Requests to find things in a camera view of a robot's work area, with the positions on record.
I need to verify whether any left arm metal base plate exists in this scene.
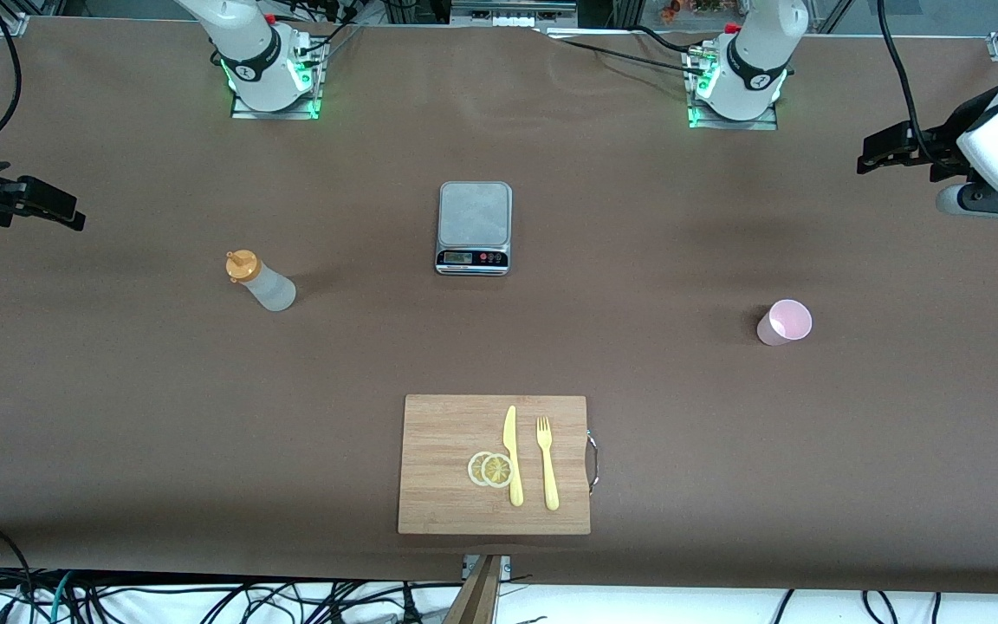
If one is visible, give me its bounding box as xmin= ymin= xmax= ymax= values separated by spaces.
xmin=685 ymin=48 xmax=779 ymax=131

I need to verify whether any short black table cable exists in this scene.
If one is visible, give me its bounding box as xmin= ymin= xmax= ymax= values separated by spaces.
xmin=629 ymin=24 xmax=712 ymax=55

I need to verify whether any small metal table bracket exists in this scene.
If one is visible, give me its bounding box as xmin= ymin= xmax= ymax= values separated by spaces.
xmin=462 ymin=555 xmax=513 ymax=580

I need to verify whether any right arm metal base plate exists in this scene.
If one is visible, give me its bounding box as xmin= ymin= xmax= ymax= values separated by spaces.
xmin=230 ymin=39 xmax=324 ymax=120

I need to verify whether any clear sauce bottle orange cap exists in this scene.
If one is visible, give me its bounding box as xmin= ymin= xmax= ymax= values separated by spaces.
xmin=225 ymin=250 xmax=297 ymax=313

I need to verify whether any wooden post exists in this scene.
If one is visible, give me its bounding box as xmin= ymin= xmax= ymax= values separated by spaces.
xmin=443 ymin=555 xmax=504 ymax=624

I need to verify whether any pink plastic cup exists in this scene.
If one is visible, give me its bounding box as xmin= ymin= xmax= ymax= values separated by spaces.
xmin=756 ymin=299 xmax=813 ymax=348

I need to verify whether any yellow plastic fork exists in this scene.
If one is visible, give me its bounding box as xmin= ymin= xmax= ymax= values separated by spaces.
xmin=536 ymin=416 xmax=561 ymax=511

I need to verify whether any teal floor cable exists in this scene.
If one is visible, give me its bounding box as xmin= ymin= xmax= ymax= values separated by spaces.
xmin=49 ymin=570 xmax=77 ymax=624

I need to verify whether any yellow plastic knife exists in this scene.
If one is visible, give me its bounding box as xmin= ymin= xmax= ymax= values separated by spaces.
xmin=502 ymin=405 xmax=524 ymax=508

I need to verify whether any silver digital kitchen scale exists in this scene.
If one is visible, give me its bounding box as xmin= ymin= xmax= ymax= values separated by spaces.
xmin=435 ymin=180 xmax=514 ymax=276

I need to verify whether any long black table cable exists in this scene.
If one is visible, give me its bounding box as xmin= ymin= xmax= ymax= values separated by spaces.
xmin=542 ymin=33 xmax=699 ymax=75

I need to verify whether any brown table cover sheet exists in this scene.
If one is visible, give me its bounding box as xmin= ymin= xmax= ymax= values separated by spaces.
xmin=0 ymin=16 xmax=998 ymax=597

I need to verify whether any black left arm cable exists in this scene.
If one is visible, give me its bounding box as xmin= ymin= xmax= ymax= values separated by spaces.
xmin=878 ymin=0 xmax=968 ymax=174

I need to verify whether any bamboo cutting board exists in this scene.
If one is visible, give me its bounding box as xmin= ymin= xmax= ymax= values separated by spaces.
xmin=397 ymin=394 xmax=592 ymax=536

